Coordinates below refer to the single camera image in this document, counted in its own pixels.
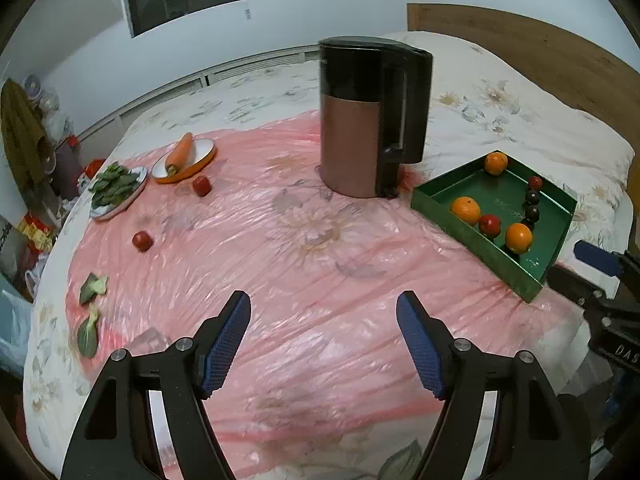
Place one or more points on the orange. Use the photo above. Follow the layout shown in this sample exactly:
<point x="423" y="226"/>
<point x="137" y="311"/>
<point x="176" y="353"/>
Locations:
<point x="496" y="163"/>
<point x="518" y="237"/>
<point x="465" y="210"/>

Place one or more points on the orange bowl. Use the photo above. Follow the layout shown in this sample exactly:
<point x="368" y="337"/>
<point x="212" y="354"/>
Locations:
<point x="202" y="155"/>

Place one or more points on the brown hanging cloth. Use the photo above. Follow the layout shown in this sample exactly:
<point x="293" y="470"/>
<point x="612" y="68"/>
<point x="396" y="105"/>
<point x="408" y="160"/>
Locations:
<point x="20" y="135"/>

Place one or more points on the pile of household clutter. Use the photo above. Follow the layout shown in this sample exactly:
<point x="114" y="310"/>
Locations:
<point x="35" y="230"/>

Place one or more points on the red plum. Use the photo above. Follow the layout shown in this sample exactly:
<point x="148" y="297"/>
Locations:
<point x="142" y="241"/>
<point x="536" y="182"/>
<point x="201" y="186"/>
<point x="489" y="225"/>

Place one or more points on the bok choy piece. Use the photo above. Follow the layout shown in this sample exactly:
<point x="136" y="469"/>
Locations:
<point x="89" y="337"/>
<point x="92" y="287"/>

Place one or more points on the copper and black kettle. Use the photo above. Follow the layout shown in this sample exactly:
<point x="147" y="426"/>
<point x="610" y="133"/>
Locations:
<point x="350" y="135"/>

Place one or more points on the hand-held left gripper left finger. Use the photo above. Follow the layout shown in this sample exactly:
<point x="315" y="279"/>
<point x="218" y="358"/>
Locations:
<point x="227" y="345"/>

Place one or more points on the spinach leaves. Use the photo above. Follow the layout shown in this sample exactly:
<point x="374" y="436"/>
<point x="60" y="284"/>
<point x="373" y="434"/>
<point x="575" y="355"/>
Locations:
<point x="112" y="185"/>

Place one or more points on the white radiator cover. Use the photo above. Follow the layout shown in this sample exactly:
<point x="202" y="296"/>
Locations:
<point x="225" y="72"/>

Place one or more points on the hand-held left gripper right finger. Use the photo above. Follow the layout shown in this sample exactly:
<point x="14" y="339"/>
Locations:
<point x="420" y="345"/>

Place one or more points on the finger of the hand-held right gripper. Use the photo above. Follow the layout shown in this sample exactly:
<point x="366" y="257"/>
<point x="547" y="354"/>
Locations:
<point x="595" y="257"/>
<point x="575" y="282"/>

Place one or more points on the pink plastic sheet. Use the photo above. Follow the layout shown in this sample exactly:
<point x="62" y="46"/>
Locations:
<point x="310" y="270"/>

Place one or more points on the green cardboard box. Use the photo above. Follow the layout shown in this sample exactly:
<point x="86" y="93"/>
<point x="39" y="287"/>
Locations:
<point x="500" y="195"/>

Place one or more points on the dark purple plum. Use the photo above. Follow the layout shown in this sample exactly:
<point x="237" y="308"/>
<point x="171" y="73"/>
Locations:
<point x="532" y="197"/>
<point x="531" y="214"/>

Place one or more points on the white plate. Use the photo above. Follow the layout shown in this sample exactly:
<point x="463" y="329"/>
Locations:
<point x="125" y="202"/>

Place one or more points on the carrot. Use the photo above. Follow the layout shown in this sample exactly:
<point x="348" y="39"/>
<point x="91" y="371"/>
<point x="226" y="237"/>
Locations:
<point x="180" y="155"/>

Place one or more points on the wooden headboard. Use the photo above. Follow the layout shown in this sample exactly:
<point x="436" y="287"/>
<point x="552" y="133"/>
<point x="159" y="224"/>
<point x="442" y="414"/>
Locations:
<point x="525" y="35"/>

